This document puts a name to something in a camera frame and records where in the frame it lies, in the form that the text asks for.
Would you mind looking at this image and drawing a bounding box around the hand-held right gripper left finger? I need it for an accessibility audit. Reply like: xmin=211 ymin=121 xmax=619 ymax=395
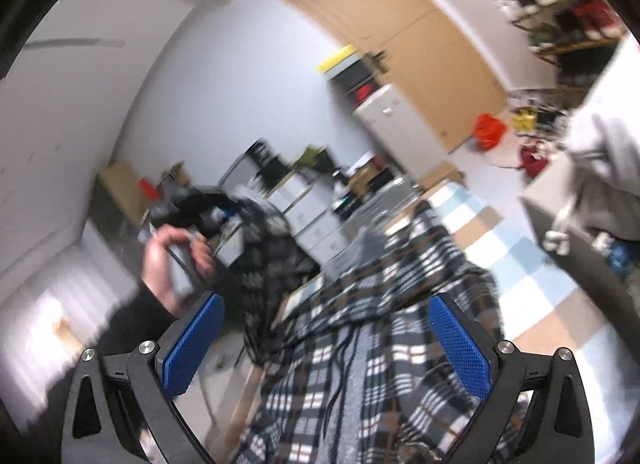
xmin=61 ymin=292 xmax=226 ymax=464

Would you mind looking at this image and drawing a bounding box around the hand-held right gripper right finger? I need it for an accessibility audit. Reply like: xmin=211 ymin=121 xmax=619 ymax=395
xmin=429 ymin=293 xmax=596 ymax=464

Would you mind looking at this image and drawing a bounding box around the plaid lined grey knit jacket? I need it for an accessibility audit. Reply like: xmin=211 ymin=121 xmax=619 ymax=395
xmin=227 ymin=196 xmax=523 ymax=464

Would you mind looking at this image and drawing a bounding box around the person's left forearm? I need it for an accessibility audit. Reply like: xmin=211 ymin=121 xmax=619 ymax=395
xmin=47 ymin=281 xmax=183 ymax=395

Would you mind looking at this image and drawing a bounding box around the person's left hand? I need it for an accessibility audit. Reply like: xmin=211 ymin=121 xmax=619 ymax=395
xmin=141 ymin=226 xmax=217 ymax=317

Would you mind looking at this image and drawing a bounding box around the dark grey refrigerator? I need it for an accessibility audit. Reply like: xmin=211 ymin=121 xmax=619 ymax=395
xmin=82 ymin=176 xmax=153 ymax=270

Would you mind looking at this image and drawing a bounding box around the white drawer cabinet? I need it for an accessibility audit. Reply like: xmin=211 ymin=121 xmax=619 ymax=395
xmin=267 ymin=174 xmax=351 ymax=265

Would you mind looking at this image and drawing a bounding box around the silver suitcase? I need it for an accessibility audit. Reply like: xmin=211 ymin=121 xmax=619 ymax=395
xmin=345 ymin=176 xmax=426 ymax=245

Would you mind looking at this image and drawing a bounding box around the blue patterned cloth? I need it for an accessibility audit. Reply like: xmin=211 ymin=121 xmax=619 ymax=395
xmin=600 ymin=239 xmax=631 ymax=275

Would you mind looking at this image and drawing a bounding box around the grey storage ottoman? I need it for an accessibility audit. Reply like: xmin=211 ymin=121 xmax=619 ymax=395
xmin=520 ymin=149 xmax=640 ymax=345

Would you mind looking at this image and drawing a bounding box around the red bag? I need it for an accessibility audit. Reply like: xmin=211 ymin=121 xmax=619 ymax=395
xmin=472 ymin=113 xmax=507 ymax=150

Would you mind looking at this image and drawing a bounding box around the white ribbed suitcase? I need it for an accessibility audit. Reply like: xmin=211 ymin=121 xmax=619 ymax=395
xmin=355 ymin=84 xmax=451 ymax=180

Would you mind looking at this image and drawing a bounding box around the grey sweatshirt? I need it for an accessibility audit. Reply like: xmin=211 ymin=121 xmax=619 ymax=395
xmin=562 ymin=39 xmax=640 ymax=250

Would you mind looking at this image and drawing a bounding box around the black storage box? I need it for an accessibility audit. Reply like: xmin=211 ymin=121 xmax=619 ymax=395
xmin=332 ymin=61 xmax=381 ymax=110

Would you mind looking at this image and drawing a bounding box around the yellow box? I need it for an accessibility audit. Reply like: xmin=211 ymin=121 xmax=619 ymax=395
xmin=319 ymin=44 xmax=358 ymax=72

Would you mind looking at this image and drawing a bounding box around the wooden door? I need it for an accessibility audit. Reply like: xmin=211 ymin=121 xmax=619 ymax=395
xmin=267 ymin=0 xmax=506 ymax=152

